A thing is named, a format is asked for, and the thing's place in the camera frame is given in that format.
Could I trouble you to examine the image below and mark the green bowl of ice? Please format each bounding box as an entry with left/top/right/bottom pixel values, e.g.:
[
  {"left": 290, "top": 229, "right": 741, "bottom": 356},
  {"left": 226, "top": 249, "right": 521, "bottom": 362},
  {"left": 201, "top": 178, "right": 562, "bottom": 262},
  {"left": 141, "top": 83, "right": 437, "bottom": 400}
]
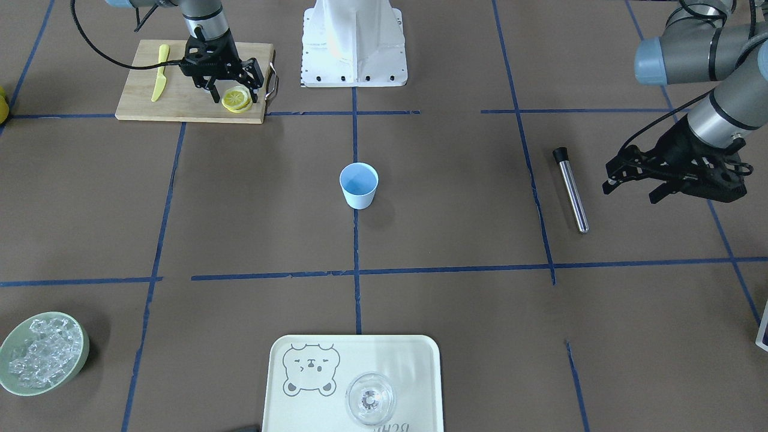
[{"left": 1, "top": 311, "right": 90, "bottom": 397}]

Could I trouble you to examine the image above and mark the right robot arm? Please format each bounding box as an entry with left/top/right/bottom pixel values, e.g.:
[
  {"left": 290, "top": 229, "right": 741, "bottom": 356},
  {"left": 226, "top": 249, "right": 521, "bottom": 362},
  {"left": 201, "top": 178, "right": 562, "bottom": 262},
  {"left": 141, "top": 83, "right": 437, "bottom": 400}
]
[{"left": 107, "top": 1, "right": 264, "bottom": 103}]

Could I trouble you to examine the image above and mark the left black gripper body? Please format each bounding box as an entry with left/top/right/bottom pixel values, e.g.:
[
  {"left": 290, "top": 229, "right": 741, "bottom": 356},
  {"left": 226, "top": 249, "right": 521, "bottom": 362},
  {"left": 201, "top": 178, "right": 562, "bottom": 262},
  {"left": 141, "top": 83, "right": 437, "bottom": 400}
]
[{"left": 649, "top": 118, "right": 753, "bottom": 203}]

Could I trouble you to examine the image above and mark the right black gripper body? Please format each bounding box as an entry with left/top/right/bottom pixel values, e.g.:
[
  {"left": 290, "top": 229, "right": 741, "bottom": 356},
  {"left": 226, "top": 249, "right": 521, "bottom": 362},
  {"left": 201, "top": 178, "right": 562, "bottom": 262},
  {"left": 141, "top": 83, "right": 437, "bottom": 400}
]
[{"left": 180, "top": 30, "right": 253, "bottom": 91}]

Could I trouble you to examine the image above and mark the bamboo cutting board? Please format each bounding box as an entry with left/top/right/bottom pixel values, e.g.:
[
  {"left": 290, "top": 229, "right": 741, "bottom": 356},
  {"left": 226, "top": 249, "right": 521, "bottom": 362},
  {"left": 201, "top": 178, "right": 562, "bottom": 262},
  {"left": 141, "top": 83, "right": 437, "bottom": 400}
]
[{"left": 115, "top": 42, "right": 279, "bottom": 125}]

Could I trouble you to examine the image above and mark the yellow lemon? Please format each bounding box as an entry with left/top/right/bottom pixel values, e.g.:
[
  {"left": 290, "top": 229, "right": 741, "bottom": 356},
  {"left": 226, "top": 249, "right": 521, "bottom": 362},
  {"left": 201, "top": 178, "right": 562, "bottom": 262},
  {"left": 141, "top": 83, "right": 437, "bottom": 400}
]
[{"left": 0, "top": 86, "right": 10, "bottom": 125}]

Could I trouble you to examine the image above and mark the steel muddler black tip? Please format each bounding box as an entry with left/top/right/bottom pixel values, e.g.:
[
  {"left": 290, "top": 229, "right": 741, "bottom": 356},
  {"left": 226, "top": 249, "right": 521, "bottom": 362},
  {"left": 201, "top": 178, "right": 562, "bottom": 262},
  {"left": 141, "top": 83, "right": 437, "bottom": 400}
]
[{"left": 553, "top": 147, "right": 590, "bottom": 234}]

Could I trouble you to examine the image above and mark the lemon slice stack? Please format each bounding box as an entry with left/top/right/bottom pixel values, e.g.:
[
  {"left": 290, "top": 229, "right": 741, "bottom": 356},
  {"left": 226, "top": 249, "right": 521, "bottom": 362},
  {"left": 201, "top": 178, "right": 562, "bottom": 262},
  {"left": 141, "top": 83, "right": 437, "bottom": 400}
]
[{"left": 220, "top": 88, "right": 253, "bottom": 114}]

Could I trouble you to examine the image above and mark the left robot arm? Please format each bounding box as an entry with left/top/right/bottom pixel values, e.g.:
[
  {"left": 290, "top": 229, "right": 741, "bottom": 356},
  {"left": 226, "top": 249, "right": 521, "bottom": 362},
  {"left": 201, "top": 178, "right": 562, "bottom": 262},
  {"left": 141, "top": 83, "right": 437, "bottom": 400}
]
[{"left": 602, "top": 1, "right": 767, "bottom": 204}]

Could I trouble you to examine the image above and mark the clear wine glass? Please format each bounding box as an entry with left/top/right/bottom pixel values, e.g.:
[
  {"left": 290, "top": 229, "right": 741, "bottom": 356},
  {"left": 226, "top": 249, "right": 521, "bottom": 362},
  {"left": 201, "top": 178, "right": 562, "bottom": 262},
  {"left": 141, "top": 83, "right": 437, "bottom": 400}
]
[{"left": 346, "top": 371, "right": 396, "bottom": 427}]

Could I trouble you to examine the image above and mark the cream bear serving tray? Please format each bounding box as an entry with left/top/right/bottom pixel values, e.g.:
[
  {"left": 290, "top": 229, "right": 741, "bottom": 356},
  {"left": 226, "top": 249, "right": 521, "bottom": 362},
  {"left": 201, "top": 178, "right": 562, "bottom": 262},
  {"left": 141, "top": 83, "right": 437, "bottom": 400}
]
[{"left": 261, "top": 335, "right": 445, "bottom": 431}]

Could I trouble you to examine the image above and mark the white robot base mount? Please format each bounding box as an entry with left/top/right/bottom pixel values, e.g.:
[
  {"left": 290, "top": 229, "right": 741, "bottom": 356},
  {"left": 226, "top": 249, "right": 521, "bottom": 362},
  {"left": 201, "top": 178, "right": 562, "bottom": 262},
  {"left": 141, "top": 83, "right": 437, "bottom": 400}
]
[{"left": 300, "top": 1, "right": 409, "bottom": 88}]

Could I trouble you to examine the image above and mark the yellow plastic knife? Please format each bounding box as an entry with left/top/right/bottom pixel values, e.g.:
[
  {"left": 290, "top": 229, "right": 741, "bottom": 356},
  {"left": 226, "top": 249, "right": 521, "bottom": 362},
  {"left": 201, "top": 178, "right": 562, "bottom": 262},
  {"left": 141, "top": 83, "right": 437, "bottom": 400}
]
[{"left": 151, "top": 44, "right": 170, "bottom": 102}]

